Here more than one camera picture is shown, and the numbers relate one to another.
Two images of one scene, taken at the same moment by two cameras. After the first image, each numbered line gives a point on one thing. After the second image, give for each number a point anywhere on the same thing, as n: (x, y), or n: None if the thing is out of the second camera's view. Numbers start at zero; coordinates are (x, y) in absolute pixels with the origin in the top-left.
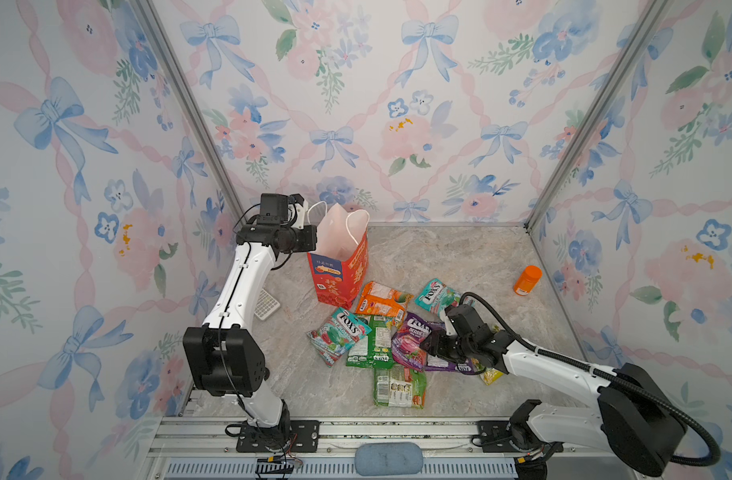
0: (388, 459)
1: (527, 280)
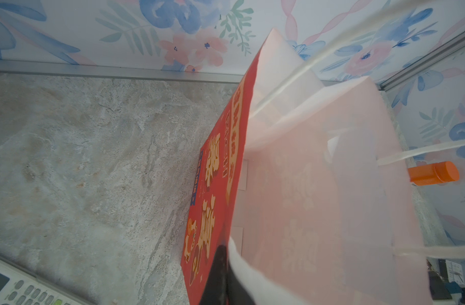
0: None
1: (438, 173)
